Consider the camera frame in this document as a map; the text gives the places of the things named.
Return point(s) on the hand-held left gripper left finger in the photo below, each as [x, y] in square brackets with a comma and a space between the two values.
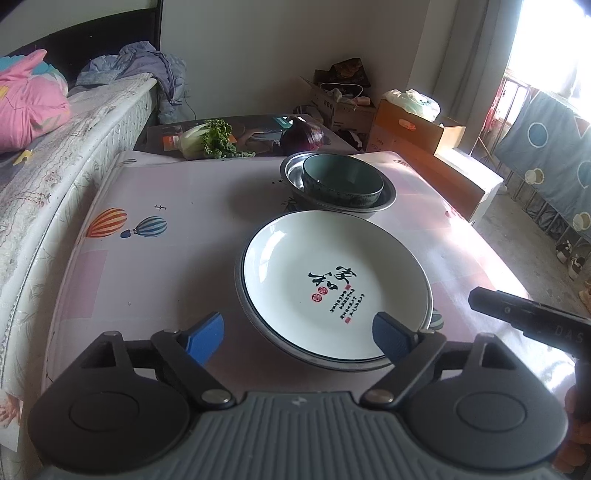
[205, 337]

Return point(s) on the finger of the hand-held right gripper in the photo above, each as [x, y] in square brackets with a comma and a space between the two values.
[496, 307]

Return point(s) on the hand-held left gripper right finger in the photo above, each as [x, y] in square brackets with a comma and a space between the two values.
[392, 337]

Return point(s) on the wide stainless steel basin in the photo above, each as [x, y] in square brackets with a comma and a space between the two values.
[238, 277]

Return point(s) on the white printed ceramic plate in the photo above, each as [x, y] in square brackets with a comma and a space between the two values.
[300, 258]

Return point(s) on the teal ceramic bowl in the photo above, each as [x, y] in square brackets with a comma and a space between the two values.
[341, 177]

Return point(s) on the stainless steel bowl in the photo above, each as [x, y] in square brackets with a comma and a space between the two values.
[293, 173]

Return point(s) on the person's right hand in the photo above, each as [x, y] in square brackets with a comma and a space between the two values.
[579, 429]

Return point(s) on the white shoe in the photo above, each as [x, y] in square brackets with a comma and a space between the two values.
[563, 251]
[577, 266]

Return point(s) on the printed pink tablecloth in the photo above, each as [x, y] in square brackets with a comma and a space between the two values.
[161, 277]

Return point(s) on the blue patterned hanging cloth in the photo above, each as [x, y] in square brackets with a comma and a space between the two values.
[545, 152]

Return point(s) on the orange-brown cardboard box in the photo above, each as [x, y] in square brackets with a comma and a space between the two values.
[406, 134]

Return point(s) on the napa cabbage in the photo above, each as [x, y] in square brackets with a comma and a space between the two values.
[207, 138]

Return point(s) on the pink hanging cloth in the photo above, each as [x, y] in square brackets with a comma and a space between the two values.
[501, 106]

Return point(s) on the dark printed flat carton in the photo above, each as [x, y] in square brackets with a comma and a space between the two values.
[258, 134]

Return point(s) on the mattress label card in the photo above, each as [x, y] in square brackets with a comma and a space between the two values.
[10, 424]

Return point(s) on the purple cabbage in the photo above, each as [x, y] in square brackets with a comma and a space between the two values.
[302, 138]

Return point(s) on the white plastic bag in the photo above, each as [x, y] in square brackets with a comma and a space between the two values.
[413, 104]

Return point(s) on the open cardboard box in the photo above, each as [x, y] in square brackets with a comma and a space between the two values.
[341, 110]

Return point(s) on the dark brown bag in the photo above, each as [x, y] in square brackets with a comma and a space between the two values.
[346, 71]

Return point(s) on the blue-grey clothes pile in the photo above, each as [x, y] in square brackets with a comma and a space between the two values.
[138, 69]

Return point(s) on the pink patterned quilt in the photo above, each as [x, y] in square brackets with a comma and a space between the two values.
[32, 106]

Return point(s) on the dark wooden headboard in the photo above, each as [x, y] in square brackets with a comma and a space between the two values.
[92, 46]

